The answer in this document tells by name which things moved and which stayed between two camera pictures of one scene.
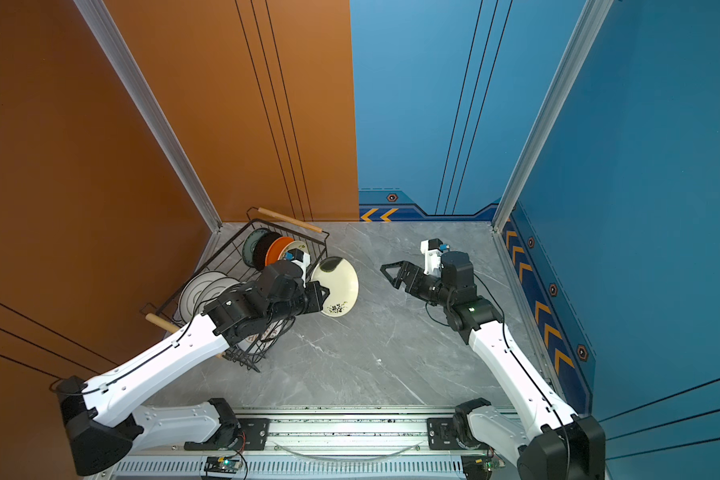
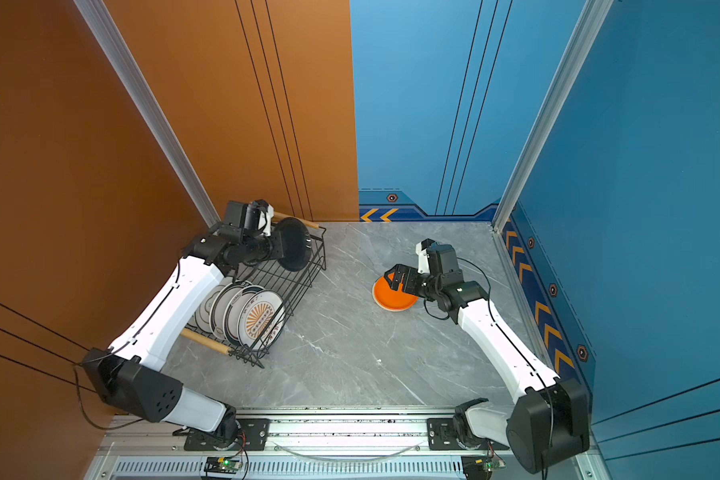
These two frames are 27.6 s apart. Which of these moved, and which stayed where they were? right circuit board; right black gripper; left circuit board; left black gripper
Moved: left black gripper
Stayed: right circuit board; right black gripper; left circuit board
